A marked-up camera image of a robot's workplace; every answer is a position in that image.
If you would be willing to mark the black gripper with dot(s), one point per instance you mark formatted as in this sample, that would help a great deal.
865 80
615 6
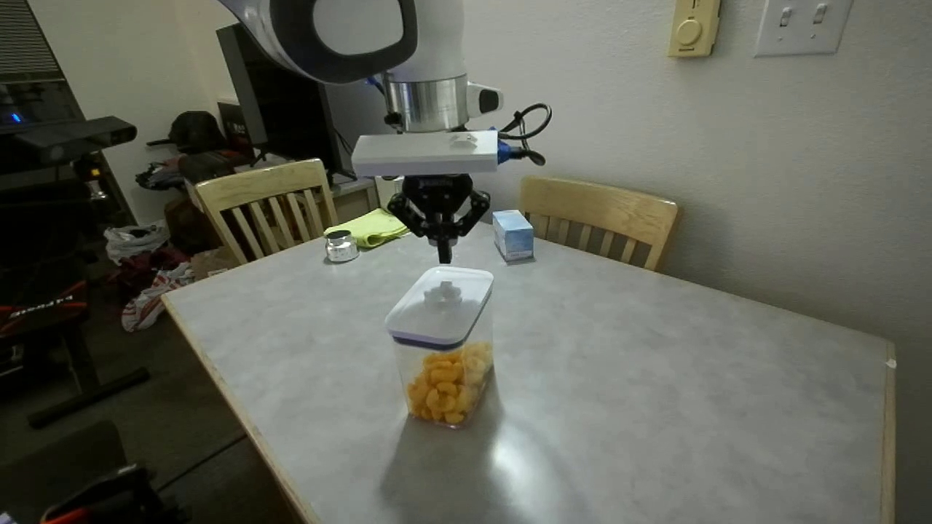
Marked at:
440 190

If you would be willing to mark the white container lid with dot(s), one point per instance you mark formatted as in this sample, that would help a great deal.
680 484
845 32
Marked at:
437 316

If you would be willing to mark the clear plastic food container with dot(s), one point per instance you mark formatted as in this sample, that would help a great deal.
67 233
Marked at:
446 368

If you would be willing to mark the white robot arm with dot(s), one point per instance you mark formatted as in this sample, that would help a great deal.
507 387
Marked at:
437 39

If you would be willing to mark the clear container with orange snacks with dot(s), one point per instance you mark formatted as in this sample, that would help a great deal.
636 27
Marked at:
450 382

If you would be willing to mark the lime green cloth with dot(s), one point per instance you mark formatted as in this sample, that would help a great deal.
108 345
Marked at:
373 230

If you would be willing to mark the light blue cardboard box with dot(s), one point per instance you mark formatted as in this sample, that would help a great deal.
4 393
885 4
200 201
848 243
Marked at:
514 235

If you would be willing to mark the round silver metal tin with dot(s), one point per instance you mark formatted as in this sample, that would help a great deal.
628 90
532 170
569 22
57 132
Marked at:
339 246

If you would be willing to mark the wooden chair with low backrest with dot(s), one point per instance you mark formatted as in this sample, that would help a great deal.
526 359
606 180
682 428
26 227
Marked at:
602 208

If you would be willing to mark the slatted light wooden chair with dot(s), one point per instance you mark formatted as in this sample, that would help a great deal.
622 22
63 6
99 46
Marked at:
262 186

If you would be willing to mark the black computer monitor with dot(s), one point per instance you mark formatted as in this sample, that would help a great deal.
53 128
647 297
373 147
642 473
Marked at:
278 116

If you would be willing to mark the red white clutter pile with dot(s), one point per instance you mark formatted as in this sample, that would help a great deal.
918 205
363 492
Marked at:
154 286

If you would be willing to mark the black robot stand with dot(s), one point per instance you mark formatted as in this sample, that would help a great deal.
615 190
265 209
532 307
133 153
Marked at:
60 329

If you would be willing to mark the red and black bag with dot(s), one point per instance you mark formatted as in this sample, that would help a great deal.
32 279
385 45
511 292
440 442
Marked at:
111 495

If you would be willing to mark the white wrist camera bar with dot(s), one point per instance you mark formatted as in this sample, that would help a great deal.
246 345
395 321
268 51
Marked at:
424 153

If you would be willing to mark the black camera on stand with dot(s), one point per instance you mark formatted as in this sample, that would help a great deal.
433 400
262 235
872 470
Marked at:
67 139

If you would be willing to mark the white light switch plate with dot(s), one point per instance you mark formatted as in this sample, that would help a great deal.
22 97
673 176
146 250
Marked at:
804 24

